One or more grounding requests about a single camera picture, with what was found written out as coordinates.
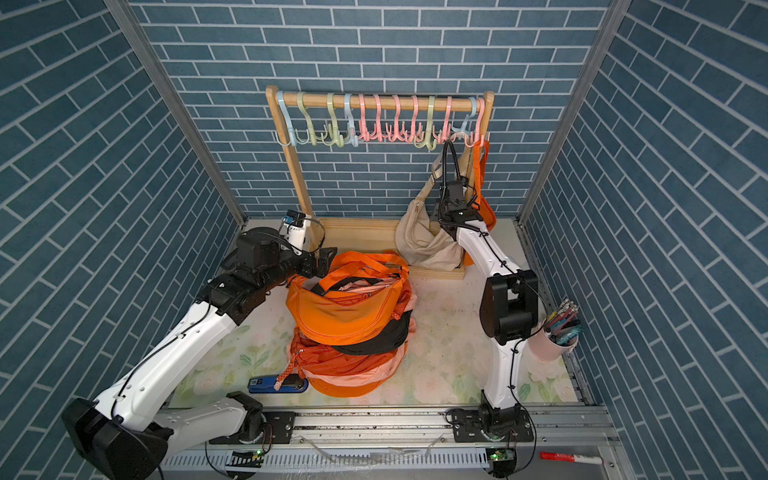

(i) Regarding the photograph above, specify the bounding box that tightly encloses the pink pen cup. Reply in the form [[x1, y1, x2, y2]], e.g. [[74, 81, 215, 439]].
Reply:
[[528, 299, 585, 362]]

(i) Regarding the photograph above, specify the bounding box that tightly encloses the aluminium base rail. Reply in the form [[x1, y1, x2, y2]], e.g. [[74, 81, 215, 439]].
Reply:
[[148, 405, 635, 479]]

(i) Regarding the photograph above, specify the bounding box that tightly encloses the dark red-orange bag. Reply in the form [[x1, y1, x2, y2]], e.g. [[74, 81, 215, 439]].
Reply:
[[278, 329, 408, 381]]

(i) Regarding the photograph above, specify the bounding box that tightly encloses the blue black stapler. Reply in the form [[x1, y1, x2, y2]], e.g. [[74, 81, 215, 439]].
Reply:
[[247, 374, 309, 395]]

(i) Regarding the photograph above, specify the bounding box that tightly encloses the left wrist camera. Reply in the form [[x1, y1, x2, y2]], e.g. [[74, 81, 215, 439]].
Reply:
[[282, 210, 311, 255]]

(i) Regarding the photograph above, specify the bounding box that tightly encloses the light blue eleventh hook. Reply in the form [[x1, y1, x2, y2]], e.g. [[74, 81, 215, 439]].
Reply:
[[451, 97, 477, 142]]

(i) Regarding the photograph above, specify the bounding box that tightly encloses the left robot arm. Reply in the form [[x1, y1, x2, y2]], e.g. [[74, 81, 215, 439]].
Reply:
[[62, 227, 338, 479]]

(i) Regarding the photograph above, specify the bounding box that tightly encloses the pink rightmost hook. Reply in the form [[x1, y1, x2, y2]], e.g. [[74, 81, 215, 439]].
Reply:
[[465, 97, 486, 148]]

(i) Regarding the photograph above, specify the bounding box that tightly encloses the large pink sling bag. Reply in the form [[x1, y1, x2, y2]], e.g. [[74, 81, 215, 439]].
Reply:
[[306, 357, 400, 387]]

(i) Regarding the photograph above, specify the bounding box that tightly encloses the red white marker pen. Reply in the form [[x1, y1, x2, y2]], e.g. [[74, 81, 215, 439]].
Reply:
[[539, 452, 604, 465]]

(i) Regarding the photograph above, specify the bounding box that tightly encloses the green hook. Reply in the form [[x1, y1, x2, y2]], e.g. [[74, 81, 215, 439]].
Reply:
[[322, 93, 344, 147], [296, 92, 319, 146], [413, 96, 436, 151]]

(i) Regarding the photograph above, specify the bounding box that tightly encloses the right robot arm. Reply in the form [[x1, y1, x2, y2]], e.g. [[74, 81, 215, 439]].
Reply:
[[436, 141, 538, 442]]

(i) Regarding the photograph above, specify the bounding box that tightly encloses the wooden hanging rack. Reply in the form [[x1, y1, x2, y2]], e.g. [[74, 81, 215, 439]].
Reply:
[[264, 85, 497, 282]]

